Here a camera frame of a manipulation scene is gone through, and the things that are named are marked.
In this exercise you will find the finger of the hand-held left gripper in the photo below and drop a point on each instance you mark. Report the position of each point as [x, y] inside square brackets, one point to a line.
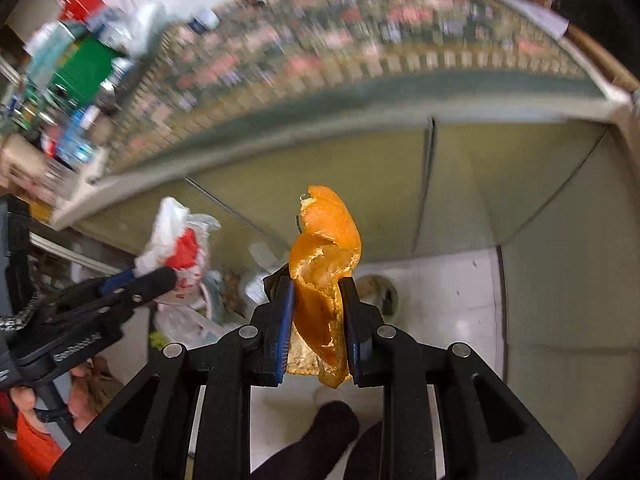
[157, 285]
[117, 284]

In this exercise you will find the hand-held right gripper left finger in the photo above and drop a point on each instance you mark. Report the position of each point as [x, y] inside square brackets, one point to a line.
[285, 325]

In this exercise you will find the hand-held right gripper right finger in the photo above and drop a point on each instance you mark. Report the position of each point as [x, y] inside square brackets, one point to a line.
[353, 332]

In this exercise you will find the white red plastic bag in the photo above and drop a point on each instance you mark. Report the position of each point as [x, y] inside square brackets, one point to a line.
[175, 250]

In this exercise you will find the orange peel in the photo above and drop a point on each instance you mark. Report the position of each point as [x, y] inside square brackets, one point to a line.
[325, 260]

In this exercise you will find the person's left forearm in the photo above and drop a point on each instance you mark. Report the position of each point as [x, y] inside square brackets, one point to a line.
[35, 447]

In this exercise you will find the person's left hand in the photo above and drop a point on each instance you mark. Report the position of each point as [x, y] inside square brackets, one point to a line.
[85, 395]

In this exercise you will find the clear plastic bag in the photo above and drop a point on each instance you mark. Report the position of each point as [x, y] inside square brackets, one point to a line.
[185, 324]

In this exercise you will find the white bowl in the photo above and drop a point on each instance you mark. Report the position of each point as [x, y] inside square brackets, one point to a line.
[385, 292]

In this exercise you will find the person's black socked feet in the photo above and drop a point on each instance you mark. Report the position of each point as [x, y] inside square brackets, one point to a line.
[310, 440]

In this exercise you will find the person's right foot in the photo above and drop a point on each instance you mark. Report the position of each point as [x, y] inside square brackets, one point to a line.
[367, 452]

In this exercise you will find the green metal box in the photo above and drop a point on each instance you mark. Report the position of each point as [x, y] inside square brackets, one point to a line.
[85, 67]

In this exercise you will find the teal tissue box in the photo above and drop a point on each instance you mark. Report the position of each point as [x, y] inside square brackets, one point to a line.
[50, 45]

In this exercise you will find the small blue cup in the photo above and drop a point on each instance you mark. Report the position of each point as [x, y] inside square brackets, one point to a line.
[202, 21]

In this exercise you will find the red tin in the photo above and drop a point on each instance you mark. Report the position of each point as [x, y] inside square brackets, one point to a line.
[80, 2]

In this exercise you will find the floral tablecloth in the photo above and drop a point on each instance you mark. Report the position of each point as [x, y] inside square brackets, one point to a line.
[350, 35]

